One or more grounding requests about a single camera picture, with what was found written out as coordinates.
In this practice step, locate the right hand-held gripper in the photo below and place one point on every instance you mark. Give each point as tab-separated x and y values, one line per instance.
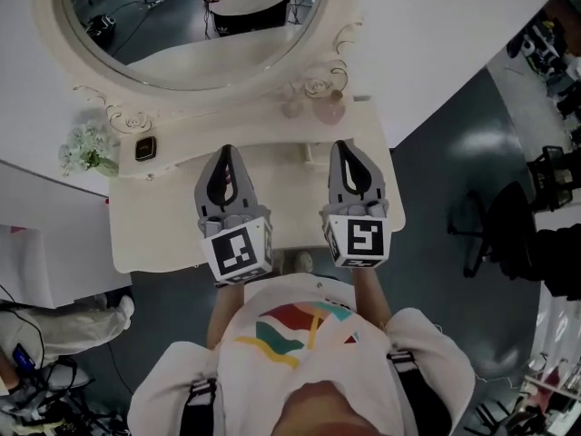
361	241

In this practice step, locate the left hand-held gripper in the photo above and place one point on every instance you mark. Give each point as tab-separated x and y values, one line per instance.
240	252

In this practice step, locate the cream small drawer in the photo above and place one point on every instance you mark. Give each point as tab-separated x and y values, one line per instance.
318	152
149	176

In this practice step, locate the cream dressing table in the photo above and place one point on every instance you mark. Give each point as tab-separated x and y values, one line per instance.
154	216

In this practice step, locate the person's left forearm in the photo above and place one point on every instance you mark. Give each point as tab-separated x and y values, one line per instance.
224	316

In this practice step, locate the person's right forearm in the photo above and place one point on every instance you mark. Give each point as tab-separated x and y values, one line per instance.
372	298

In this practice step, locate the person's right hand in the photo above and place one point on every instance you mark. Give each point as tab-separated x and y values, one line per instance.
363	209

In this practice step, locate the person's left hand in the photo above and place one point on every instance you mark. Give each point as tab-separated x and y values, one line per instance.
227	223

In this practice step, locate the pink glass bottle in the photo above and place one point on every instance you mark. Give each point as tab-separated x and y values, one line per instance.
330	109

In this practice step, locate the small black box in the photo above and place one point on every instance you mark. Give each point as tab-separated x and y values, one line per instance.
145	148

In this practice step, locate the beige shoe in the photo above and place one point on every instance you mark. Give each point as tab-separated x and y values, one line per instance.
303	261

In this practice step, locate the white flowers in vase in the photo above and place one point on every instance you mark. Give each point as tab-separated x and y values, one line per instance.
88	150

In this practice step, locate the black office chair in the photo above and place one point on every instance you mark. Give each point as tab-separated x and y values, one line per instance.
513	225

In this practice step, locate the white patterned shirt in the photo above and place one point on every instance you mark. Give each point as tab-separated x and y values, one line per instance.
318	352

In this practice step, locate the oval mirror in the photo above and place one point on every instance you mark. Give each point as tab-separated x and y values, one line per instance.
190	25

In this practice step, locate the black metal cart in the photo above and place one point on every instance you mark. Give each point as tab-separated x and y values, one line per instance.
551	175

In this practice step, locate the black garment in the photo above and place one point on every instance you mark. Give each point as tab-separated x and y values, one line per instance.
560	261

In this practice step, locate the blue screen device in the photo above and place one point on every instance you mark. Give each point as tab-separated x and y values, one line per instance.
22	357

